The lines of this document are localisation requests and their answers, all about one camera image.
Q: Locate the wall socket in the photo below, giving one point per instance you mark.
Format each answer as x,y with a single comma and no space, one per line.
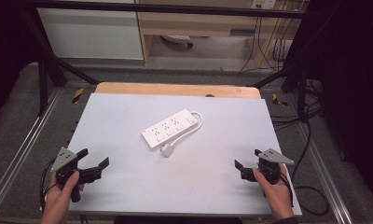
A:
264,3

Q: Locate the wooden table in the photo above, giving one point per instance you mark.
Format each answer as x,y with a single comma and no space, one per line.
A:
175,90

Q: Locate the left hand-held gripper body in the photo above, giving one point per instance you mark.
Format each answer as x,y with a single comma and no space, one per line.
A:
63,158

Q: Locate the light wooden desk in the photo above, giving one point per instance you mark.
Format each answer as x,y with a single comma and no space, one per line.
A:
200,23

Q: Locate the white cabinet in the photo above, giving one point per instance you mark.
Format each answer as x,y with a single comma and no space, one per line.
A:
88,34

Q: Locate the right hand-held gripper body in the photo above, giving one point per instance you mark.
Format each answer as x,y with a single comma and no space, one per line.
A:
270,168

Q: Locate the black curtain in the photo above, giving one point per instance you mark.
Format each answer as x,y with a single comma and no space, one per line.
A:
352,93
7,46

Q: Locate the black metal frame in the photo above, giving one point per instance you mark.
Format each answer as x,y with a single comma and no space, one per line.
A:
163,7

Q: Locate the person's dark clothing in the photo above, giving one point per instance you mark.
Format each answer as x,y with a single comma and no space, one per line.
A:
178,220

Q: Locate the white chair base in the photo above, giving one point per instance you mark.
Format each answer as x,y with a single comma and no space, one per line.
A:
178,39

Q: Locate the person's right hand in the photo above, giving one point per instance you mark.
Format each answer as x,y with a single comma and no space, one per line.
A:
278,196

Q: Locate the white power strip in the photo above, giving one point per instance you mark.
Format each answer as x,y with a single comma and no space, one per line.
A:
169,127

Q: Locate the person's left hand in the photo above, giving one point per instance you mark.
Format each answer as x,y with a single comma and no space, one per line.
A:
57,199

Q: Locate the aluminium rail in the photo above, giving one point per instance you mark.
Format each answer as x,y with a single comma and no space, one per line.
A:
324,174
23,149

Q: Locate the white plug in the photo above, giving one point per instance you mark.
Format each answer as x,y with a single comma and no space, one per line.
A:
167,150

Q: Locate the yellow black tape strip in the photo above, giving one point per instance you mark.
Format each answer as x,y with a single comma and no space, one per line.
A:
78,95
278,100

